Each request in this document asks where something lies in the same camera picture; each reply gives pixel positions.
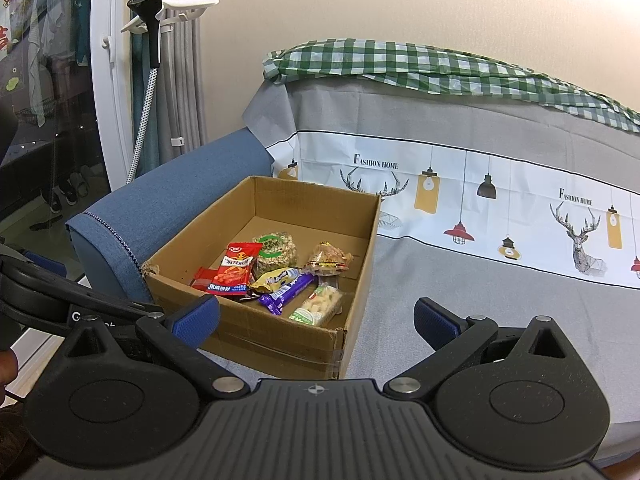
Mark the brown cardboard box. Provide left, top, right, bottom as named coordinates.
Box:
left=141, top=175, right=383, bottom=381

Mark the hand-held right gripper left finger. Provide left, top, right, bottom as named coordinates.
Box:
left=50, top=294, right=252, bottom=403

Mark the small yellow snack packet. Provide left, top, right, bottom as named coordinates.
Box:
left=248, top=267, right=301, bottom=297

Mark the round green label rice cracker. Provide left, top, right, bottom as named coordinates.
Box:
left=251, top=230, right=298, bottom=281

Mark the green checked cloth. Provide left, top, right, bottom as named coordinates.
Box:
left=262, top=37, right=640, bottom=135

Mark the grey deer print bedsheet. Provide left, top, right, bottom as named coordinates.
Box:
left=240, top=77, right=640, bottom=466

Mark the grey curtain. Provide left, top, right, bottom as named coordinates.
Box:
left=157, top=0, right=208, bottom=166

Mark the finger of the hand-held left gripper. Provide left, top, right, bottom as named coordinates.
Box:
left=22, top=251, right=68, bottom=278
left=62, top=282, right=166, bottom=322

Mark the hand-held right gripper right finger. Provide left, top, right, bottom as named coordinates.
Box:
left=382, top=297, right=579, bottom=402

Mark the clear peanut brittle packet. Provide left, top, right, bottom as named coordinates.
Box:
left=305, top=241, right=355, bottom=278

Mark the purple candy bar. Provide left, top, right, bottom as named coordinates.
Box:
left=257, top=272, right=317, bottom=316

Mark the puffed rice bar packet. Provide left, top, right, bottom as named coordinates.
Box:
left=287, top=282, right=345, bottom=328

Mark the teal curtain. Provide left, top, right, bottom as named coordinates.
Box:
left=130, top=0, right=166, bottom=176

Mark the white plastic hanger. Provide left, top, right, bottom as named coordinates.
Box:
left=102, top=0, right=221, bottom=51

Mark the person's left hand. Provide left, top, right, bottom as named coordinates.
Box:
left=0, top=350, right=20, bottom=402

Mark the white door frame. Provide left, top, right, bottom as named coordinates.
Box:
left=90, top=0, right=136, bottom=196

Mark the long red snack packet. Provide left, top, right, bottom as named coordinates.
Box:
left=215, top=241, right=264, bottom=293

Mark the black garment steamer with hose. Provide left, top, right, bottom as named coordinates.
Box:
left=126, top=0, right=164, bottom=184

